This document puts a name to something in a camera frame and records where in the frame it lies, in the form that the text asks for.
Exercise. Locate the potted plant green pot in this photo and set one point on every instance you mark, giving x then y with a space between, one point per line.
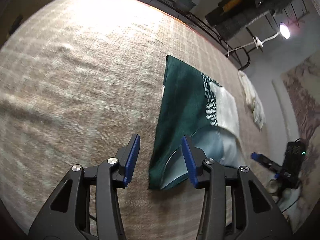
184 5

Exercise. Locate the white cloth garment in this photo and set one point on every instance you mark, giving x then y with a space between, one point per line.
252 100

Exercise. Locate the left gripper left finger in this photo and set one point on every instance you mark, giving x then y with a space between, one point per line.
127 158

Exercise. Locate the white clip-on lamp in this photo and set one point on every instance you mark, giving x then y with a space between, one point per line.
283 31

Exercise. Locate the beige plaid bed blanket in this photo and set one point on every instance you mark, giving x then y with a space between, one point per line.
78 78

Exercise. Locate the green floral patterned garment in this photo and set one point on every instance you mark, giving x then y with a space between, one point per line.
193 104

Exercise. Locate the yellow hanging garment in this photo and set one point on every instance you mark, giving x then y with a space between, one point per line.
230 4

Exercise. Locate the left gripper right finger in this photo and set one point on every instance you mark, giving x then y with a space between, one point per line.
197 163

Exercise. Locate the black metal clothes rack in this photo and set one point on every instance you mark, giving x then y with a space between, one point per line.
215 35

